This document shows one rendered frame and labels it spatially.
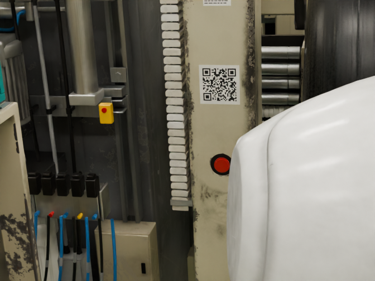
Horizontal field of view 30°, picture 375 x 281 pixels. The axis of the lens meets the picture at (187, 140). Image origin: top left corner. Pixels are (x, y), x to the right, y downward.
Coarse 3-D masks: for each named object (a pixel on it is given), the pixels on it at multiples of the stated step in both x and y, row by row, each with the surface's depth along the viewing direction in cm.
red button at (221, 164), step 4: (216, 160) 134; (220, 160) 134; (224, 160) 134; (216, 164) 134; (220, 164) 134; (224, 164) 134; (228, 164) 134; (216, 168) 134; (220, 168) 134; (224, 168) 134; (228, 168) 134
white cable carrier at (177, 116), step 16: (160, 0) 127; (176, 0) 126; (176, 16) 127; (176, 32) 128; (176, 48) 130; (176, 64) 134; (176, 80) 135; (176, 96) 133; (176, 112) 134; (176, 128) 135; (176, 144) 137; (176, 160) 138; (176, 176) 139; (176, 192) 140; (176, 208) 141
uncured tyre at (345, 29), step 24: (312, 0) 114; (336, 0) 109; (360, 0) 107; (312, 24) 111; (336, 24) 107; (360, 24) 106; (312, 48) 110; (336, 48) 106; (360, 48) 105; (312, 72) 109; (336, 72) 106; (360, 72) 105; (312, 96) 109
